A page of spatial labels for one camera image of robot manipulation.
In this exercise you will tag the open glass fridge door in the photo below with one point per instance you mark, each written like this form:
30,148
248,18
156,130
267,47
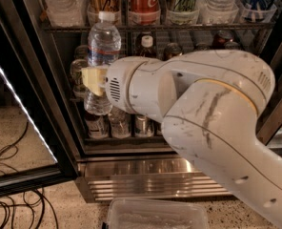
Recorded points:
35,139

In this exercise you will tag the red can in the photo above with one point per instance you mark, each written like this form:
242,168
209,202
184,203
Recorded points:
221,38
231,45

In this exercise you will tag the green 7up can front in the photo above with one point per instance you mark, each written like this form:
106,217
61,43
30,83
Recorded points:
76,67

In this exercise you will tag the green can behind left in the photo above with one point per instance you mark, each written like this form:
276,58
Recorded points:
81,52

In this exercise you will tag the blue labelled bottle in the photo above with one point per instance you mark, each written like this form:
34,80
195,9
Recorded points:
255,10

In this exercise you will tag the brown tea bottle white cap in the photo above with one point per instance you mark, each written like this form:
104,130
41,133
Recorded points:
145,47

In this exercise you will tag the clear water bottle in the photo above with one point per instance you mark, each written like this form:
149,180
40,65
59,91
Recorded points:
218,11
104,44

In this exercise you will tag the red coca-cola bottle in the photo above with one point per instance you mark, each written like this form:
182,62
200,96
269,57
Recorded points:
144,12

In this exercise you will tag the stainless steel fridge grille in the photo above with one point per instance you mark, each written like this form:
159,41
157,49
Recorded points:
102,179

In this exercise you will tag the red can back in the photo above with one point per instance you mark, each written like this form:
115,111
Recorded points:
221,38

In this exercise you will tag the silver can bottom shelf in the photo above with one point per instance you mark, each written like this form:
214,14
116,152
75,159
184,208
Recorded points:
143,126

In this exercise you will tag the gold tall can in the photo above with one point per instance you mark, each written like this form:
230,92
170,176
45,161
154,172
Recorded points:
95,6

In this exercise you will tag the small brown bottle bottom shelf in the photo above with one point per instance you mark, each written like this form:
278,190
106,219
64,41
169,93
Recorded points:
98,127

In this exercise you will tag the green tall can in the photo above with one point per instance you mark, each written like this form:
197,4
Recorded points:
181,12

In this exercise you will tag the red can middle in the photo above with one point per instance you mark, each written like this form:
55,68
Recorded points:
231,45

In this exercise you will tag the clear plastic container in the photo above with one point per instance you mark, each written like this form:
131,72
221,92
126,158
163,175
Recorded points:
137,213

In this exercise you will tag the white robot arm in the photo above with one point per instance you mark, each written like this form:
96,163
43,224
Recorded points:
207,104

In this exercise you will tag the right fridge door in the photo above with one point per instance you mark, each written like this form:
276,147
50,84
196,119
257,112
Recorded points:
269,126

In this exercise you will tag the gold can behind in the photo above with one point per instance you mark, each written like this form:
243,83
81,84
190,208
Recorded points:
172,50

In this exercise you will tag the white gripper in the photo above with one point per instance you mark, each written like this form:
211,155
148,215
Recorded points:
117,80

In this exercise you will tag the small water bottle bottom shelf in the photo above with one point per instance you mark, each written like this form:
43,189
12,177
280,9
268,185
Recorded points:
120,123

